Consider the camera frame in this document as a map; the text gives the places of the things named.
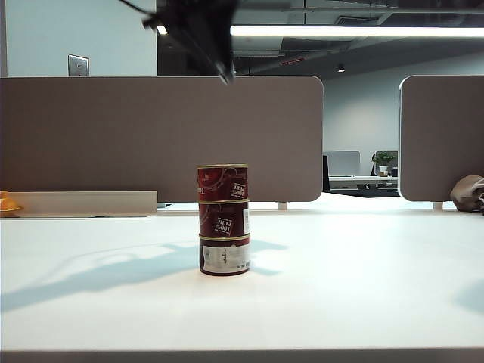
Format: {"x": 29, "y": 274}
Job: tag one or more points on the wide brown desk partition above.
{"x": 113, "y": 136}

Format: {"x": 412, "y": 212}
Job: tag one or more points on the black ceiling spot lamp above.
{"x": 341, "y": 68}

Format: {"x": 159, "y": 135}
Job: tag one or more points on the white distant desk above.
{"x": 359, "y": 181}

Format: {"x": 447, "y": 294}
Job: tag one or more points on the metal wall plate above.
{"x": 78, "y": 65}

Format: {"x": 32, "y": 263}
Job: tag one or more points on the grey ceiling air duct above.
{"x": 261, "y": 46}

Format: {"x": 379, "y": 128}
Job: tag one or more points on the white desktop riser box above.
{"x": 90, "y": 204}

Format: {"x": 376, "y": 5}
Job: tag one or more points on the red can white label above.
{"x": 225, "y": 257}

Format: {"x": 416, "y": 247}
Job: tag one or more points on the grey distant desk partition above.
{"x": 343, "y": 163}

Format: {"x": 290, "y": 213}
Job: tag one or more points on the brown cloth bag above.
{"x": 467, "y": 193}

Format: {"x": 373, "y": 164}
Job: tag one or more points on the green potted plant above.
{"x": 384, "y": 160}

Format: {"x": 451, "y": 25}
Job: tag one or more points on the white partition foot bracket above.
{"x": 437, "y": 206}
{"x": 283, "y": 206}

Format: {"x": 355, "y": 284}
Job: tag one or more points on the long ceiling light strip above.
{"x": 340, "y": 31}

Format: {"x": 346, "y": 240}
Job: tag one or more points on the orange fruit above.
{"x": 8, "y": 206}

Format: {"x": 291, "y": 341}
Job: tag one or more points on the narrow brown desk partition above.
{"x": 442, "y": 140}

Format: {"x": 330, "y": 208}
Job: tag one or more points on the red can swirl print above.
{"x": 223, "y": 219}
{"x": 223, "y": 183}

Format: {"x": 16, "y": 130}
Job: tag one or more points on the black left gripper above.
{"x": 196, "y": 9}

